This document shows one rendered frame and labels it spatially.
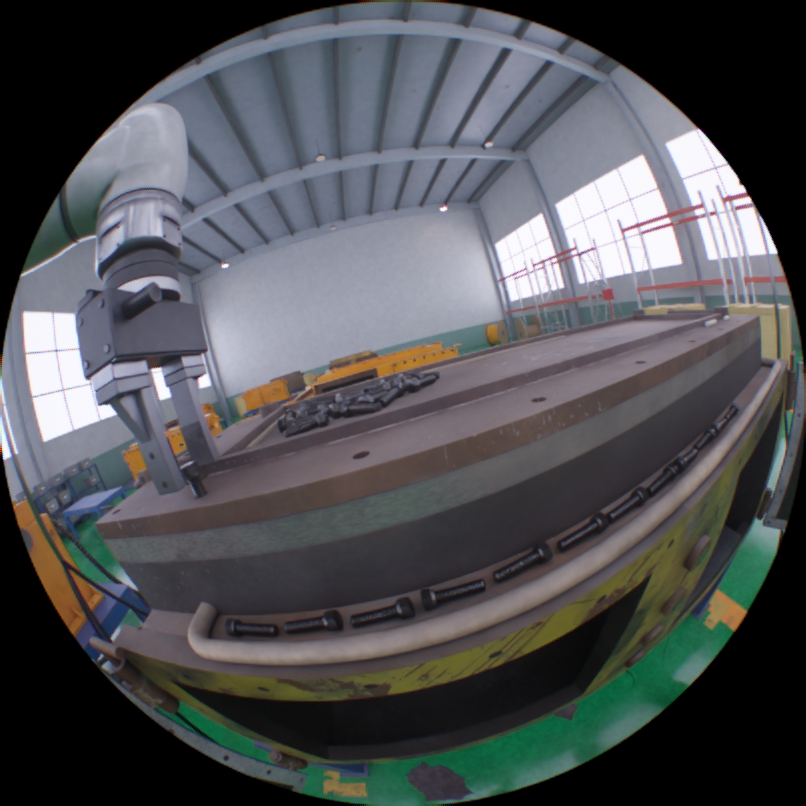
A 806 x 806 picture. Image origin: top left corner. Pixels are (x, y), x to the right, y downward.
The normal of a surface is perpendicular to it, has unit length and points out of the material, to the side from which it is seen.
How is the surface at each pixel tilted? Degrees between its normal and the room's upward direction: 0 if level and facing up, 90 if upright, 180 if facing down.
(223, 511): 90
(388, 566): 90
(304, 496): 90
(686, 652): 0
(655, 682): 0
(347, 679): 90
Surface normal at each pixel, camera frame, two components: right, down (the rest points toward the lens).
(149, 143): 0.73, -0.02
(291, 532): 0.13, 0.18
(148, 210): 0.85, -0.11
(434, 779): -0.25, -0.94
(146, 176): 0.84, 0.10
